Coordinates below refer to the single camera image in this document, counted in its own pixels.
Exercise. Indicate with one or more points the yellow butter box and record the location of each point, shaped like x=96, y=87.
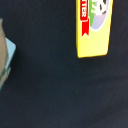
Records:
x=93, y=23

